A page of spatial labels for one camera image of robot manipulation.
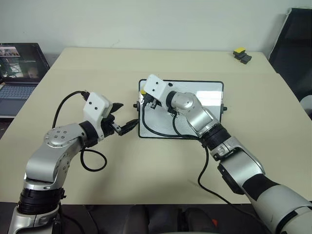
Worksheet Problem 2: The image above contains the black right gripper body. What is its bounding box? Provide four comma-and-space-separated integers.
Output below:
142, 93, 163, 111

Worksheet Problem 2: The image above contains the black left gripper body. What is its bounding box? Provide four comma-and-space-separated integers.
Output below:
101, 113, 122, 137

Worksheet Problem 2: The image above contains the black framed whiteboard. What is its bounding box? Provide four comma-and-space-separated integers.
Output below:
133, 78, 228, 139

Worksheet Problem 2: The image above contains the yellow topped black block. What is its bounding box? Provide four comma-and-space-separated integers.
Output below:
232, 47, 247, 59

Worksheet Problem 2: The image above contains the small black block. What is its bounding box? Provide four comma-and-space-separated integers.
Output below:
239, 54, 253, 65

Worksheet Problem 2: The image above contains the open grey laptop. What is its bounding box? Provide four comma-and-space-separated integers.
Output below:
0, 43, 51, 120

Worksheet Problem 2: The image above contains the black office chair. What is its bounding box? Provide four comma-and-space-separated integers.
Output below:
268, 7, 312, 102

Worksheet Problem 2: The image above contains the grey rounded object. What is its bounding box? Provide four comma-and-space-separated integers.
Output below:
299, 95, 312, 120

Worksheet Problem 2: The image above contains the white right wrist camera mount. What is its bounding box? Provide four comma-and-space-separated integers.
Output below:
141, 74, 172, 108

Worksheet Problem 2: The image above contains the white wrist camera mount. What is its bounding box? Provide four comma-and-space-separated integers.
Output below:
141, 74, 172, 108
82, 92, 114, 140

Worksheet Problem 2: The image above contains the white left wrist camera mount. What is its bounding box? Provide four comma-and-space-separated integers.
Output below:
82, 92, 114, 140

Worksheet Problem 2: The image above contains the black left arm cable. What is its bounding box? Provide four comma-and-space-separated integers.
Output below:
53, 90, 108, 172

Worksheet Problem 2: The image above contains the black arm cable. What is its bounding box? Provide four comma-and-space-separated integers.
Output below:
142, 101, 274, 234
53, 90, 108, 172

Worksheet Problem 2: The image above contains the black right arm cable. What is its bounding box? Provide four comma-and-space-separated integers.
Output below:
142, 101, 274, 234

